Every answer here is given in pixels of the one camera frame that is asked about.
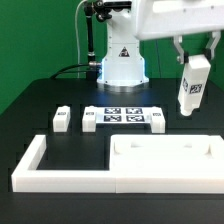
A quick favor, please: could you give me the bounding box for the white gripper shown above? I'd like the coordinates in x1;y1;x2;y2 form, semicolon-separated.
131;0;224;64

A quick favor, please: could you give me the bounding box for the white desk top tray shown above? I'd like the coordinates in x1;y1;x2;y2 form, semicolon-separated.
109;134;224;171

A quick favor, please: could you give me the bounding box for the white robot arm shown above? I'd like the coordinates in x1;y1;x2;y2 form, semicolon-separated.
94;0;224;91

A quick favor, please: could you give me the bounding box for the marker tag plate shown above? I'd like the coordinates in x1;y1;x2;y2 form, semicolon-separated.
96;107;150;124

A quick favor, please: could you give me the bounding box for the white U-shaped fence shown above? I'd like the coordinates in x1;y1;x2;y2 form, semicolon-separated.
11;135;224;194

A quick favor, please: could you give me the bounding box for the grey thin cable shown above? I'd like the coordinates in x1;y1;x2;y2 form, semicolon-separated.
75;0;88;80

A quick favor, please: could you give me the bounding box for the black cable bundle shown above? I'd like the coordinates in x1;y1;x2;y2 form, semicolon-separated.
50;63;101;80

